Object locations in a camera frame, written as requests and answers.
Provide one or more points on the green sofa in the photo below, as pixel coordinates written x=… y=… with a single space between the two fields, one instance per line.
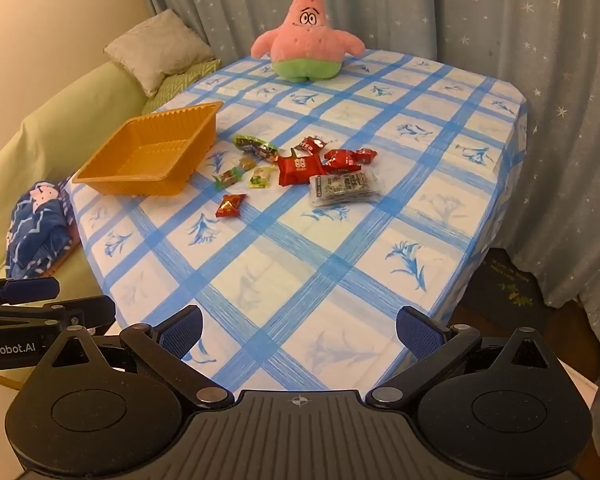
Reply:
x=30 y=135

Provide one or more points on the dark flower-print cushion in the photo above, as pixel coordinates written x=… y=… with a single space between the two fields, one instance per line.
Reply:
x=515 y=285

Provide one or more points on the orange plastic tray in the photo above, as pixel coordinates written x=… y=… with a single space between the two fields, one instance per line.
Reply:
x=145 y=155

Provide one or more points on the green-edged snack packet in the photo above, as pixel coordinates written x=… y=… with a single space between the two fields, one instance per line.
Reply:
x=252 y=145

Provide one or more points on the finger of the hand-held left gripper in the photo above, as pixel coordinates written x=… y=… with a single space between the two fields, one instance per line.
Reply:
x=30 y=290
x=80 y=310

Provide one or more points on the beige pillow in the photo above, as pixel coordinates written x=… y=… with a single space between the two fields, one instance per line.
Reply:
x=155 y=45

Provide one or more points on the yellow-green candy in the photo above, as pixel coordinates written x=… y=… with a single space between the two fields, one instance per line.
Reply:
x=261 y=177

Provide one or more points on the red-orange candy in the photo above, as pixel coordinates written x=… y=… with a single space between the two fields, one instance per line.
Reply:
x=230 y=206

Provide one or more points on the large red snack packet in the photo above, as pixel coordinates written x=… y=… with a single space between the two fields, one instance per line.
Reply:
x=300 y=169

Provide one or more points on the red pillow candy packet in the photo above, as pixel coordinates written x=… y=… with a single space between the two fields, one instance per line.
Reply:
x=367 y=155

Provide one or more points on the grey clear snack packet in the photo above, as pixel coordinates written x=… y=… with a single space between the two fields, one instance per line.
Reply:
x=345 y=187

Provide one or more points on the blue checked tablecloth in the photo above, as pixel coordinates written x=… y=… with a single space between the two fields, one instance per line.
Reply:
x=330 y=260

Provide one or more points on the blue patterned cloth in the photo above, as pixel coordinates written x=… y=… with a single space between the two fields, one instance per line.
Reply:
x=35 y=230

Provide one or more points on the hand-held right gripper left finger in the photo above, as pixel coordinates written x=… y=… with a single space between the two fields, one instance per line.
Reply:
x=180 y=332

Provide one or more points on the green zigzag pillow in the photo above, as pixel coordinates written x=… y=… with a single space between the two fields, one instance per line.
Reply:
x=180 y=82

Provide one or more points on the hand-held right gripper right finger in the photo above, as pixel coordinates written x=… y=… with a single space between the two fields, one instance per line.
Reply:
x=420 y=332

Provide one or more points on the crinkled red candy packet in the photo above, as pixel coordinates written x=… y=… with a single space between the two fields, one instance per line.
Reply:
x=341 y=159

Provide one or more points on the green-wrapped candy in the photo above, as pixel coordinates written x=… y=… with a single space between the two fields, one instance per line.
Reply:
x=227 y=176

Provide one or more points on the clear-wrapped brown candy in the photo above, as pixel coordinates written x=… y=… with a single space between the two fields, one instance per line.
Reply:
x=247 y=163

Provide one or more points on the pink starfish plush toy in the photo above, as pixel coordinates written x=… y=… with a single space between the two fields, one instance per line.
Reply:
x=307 y=40

